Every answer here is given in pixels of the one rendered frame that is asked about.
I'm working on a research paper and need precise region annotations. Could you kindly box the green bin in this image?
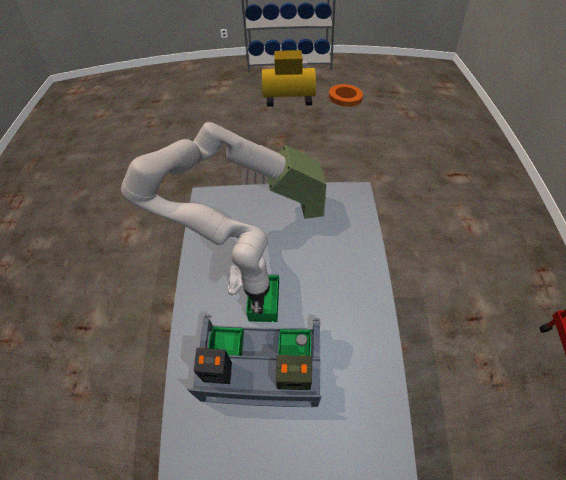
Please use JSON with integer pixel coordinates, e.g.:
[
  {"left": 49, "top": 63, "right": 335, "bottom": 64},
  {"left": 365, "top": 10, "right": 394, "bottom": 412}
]
[
  {"left": 246, "top": 275, "right": 279, "bottom": 322},
  {"left": 208, "top": 327, "right": 244, "bottom": 356},
  {"left": 278, "top": 329, "right": 311, "bottom": 356}
]

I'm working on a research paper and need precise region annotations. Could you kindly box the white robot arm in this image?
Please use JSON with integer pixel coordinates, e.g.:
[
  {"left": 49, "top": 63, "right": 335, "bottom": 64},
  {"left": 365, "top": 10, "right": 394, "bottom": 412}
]
[{"left": 121, "top": 122, "right": 285, "bottom": 296}]

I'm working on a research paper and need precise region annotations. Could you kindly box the olive green case with orange latches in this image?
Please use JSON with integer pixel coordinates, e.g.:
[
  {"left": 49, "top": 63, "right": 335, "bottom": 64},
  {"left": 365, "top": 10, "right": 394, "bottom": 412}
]
[{"left": 276, "top": 355, "right": 312, "bottom": 390}]

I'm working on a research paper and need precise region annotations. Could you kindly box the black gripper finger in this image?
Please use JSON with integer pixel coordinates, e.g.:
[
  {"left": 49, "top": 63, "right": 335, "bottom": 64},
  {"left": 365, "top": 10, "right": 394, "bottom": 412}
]
[{"left": 252, "top": 297, "right": 264, "bottom": 314}]

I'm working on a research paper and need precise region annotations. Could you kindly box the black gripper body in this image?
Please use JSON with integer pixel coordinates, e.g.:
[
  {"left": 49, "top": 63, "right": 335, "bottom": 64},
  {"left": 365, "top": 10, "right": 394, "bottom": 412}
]
[{"left": 244, "top": 284, "right": 270, "bottom": 305}]

